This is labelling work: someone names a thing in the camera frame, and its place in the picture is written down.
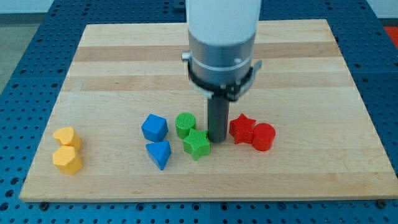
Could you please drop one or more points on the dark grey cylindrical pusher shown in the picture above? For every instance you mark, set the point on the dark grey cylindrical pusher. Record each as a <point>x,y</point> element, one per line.
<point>217,114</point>

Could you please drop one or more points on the grey flange with black clamp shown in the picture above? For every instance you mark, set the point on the grey flange with black clamp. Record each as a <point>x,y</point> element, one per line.
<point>221,70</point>

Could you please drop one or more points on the green cylinder block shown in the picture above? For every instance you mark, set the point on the green cylinder block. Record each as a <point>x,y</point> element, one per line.
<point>184,122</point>

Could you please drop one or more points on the green star block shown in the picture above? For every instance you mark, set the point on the green star block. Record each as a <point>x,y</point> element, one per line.
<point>197,144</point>

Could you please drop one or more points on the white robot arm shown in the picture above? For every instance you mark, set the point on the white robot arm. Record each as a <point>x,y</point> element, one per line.
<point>221,35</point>

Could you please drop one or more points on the red star block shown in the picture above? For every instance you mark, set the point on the red star block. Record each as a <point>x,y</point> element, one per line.
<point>241,129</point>

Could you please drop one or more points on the red cylinder block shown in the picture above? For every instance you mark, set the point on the red cylinder block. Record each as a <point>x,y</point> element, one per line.
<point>263,137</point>

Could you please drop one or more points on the blue cube block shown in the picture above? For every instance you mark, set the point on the blue cube block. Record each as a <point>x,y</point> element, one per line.
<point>155,128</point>

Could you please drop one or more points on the blue triangle block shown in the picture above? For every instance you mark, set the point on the blue triangle block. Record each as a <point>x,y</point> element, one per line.
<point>159,152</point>

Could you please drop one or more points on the wooden board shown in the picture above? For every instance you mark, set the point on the wooden board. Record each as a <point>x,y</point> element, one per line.
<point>326,146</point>

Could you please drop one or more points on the yellow heart block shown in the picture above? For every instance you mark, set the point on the yellow heart block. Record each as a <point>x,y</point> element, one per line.
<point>67,136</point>

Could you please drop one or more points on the yellow hexagon block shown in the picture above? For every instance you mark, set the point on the yellow hexagon block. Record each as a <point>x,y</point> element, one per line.
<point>67,160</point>

